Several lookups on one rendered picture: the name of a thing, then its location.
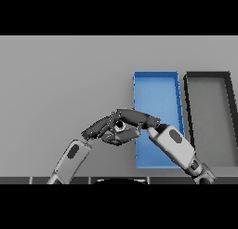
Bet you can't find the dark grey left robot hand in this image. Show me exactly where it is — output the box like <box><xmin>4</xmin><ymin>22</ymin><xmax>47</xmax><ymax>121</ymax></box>
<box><xmin>80</xmin><ymin>113</ymin><xmax>142</xmax><ymax>147</ymax></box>

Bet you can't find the dark grey rectangular bin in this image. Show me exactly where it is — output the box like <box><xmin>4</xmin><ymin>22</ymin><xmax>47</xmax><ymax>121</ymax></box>
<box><xmin>182</xmin><ymin>71</ymin><xmax>238</xmax><ymax>169</ymax></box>

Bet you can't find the blue rectangular bin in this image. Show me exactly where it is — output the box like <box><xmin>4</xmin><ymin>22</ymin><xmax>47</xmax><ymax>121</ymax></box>
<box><xmin>133</xmin><ymin>70</ymin><xmax>186</xmax><ymax>169</ymax></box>

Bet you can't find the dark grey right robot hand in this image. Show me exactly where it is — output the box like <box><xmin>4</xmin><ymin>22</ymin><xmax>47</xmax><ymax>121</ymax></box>
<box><xmin>115</xmin><ymin>108</ymin><xmax>163</xmax><ymax>130</ymax></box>

